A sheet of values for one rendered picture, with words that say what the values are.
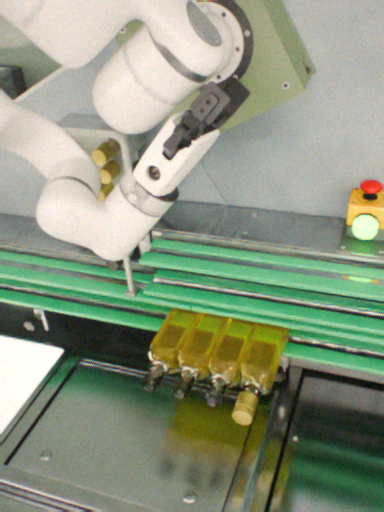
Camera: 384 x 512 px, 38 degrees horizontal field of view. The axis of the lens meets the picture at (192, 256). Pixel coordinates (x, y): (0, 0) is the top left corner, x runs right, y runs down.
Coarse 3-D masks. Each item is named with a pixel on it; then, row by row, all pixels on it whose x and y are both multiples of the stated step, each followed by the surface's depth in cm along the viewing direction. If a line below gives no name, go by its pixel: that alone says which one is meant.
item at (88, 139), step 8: (64, 128) 112; (72, 128) 112; (72, 136) 120; (80, 136) 120; (88, 136) 111; (96, 136) 110; (104, 136) 110; (112, 136) 109; (120, 136) 109; (80, 144) 121; (88, 144) 121; (96, 144) 120; (120, 144) 109; (88, 152) 122; (120, 152) 119; (128, 152) 110; (112, 160) 121; (120, 160) 120; (128, 160) 111; (120, 168) 121; (128, 168) 112; (120, 176) 122; (104, 200) 128
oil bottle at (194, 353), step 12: (204, 324) 107; (216, 324) 107; (192, 336) 105; (204, 336) 105; (216, 336) 105; (180, 348) 103; (192, 348) 102; (204, 348) 102; (180, 360) 101; (192, 360) 100; (204, 360) 100; (204, 372) 101
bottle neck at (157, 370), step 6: (156, 366) 101; (162, 366) 102; (150, 372) 100; (156, 372) 100; (162, 372) 101; (144, 378) 99; (150, 378) 99; (156, 378) 99; (144, 384) 100; (150, 384) 101; (156, 384) 99; (150, 390) 100
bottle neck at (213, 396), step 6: (216, 378) 98; (222, 378) 98; (210, 384) 97; (216, 384) 97; (222, 384) 97; (210, 390) 96; (216, 390) 96; (222, 390) 96; (204, 396) 95; (210, 396) 97; (216, 396) 95; (210, 402) 96; (216, 402) 96
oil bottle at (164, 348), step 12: (180, 312) 111; (192, 312) 111; (168, 324) 108; (180, 324) 108; (192, 324) 109; (156, 336) 106; (168, 336) 105; (180, 336) 105; (156, 348) 103; (168, 348) 103; (156, 360) 102; (168, 360) 102; (168, 372) 103
